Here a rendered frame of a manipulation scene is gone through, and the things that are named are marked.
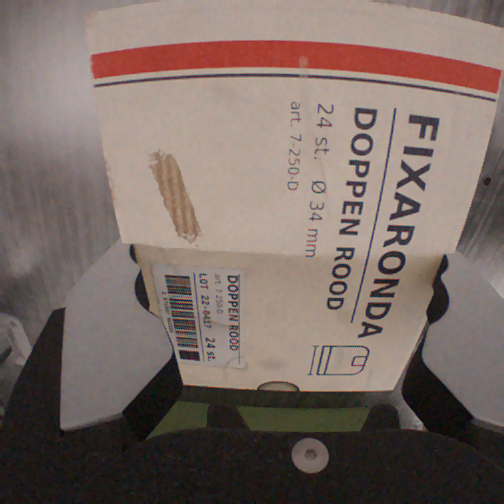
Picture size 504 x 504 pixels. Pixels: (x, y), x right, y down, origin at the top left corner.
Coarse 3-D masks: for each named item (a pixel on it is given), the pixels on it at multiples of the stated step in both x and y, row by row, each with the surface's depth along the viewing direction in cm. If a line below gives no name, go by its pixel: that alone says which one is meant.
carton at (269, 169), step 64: (192, 0) 7; (256, 0) 6; (320, 0) 6; (128, 64) 7; (192, 64) 7; (256, 64) 7; (320, 64) 7; (384, 64) 7; (448, 64) 7; (128, 128) 8; (192, 128) 8; (256, 128) 8; (320, 128) 8; (384, 128) 8; (448, 128) 8; (128, 192) 10; (192, 192) 9; (256, 192) 9; (320, 192) 9; (384, 192) 9; (448, 192) 9; (192, 256) 11; (256, 256) 11; (320, 256) 10; (384, 256) 10; (192, 320) 12; (256, 320) 12; (320, 320) 12; (384, 320) 12; (192, 384) 15; (256, 384) 15; (320, 384) 14; (384, 384) 14
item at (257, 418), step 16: (176, 416) 28; (192, 416) 29; (256, 416) 29; (272, 416) 29; (288, 416) 29; (304, 416) 29; (320, 416) 28; (336, 416) 28; (352, 416) 28; (160, 432) 27
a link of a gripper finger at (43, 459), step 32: (64, 320) 7; (32, 352) 6; (32, 384) 5; (32, 416) 5; (0, 448) 4; (32, 448) 4; (64, 448) 4; (96, 448) 5; (0, 480) 4; (32, 480) 4; (64, 480) 4
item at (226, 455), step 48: (192, 432) 5; (240, 432) 5; (288, 432) 5; (336, 432) 5; (384, 432) 4; (432, 432) 4; (96, 480) 4; (144, 480) 4; (192, 480) 4; (240, 480) 4; (288, 480) 4; (336, 480) 4; (384, 480) 4; (432, 480) 4; (480, 480) 4
